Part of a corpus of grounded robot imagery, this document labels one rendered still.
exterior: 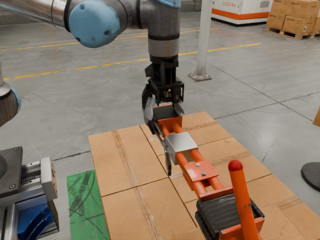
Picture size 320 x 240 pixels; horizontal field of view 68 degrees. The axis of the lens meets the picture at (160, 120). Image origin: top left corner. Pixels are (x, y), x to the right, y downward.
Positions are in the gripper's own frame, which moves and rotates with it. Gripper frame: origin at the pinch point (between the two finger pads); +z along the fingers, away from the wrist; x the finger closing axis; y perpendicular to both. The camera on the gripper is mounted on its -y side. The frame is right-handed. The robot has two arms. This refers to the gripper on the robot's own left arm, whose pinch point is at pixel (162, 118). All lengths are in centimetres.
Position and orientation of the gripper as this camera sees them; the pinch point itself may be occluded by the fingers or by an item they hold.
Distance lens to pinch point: 71.0
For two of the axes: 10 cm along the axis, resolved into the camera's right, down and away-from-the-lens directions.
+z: 0.1, 8.4, 5.5
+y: 3.3, 5.1, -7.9
